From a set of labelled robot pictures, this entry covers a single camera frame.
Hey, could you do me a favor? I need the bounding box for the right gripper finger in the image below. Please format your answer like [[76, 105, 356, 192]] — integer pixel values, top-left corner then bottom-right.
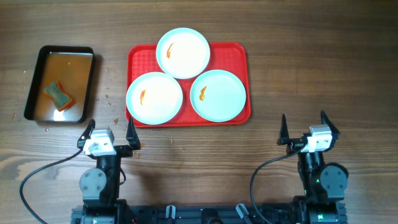
[[320, 110, 340, 137], [279, 114, 290, 140]]

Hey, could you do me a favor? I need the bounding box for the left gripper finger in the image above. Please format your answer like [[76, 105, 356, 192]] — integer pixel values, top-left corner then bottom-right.
[[80, 119, 95, 141], [126, 117, 141, 149]]

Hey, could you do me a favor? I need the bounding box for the orange green sponge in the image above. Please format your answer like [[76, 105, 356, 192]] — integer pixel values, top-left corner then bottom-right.
[[43, 81, 75, 112]]

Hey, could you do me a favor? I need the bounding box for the light blue plate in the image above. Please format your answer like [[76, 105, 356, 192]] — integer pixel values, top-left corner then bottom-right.
[[155, 27, 211, 79], [126, 72, 183, 125], [190, 70, 246, 123]]

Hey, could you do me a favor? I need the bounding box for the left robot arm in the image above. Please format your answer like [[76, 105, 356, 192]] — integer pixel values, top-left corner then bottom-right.
[[70, 119, 141, 224]]

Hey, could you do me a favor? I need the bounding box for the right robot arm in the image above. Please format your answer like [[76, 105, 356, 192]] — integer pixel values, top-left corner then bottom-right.
[[277, 111, 349, 224]]

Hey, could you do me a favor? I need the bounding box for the black water tray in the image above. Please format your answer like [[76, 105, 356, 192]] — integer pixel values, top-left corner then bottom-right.
[[24, 45, 95, 123]]

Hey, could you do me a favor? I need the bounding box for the red plastic tray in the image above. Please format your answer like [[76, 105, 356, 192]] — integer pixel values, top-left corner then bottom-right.
[[126, 42, 251, 128]]

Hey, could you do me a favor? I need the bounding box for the right black cable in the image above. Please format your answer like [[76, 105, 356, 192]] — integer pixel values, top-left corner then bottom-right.
[[249, 145, 307, 224]]

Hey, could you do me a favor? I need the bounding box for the black cable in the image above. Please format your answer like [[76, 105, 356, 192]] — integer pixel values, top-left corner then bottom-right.
[[19, 148, 85, 224], [249, 145, 307, 224]]

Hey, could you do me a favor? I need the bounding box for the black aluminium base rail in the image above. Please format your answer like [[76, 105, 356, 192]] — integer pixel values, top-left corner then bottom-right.
[[70, 203, 348, 224]]

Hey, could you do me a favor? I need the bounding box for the left black cable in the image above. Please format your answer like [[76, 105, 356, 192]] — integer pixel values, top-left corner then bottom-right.
[[19, 148, 85, 224]]

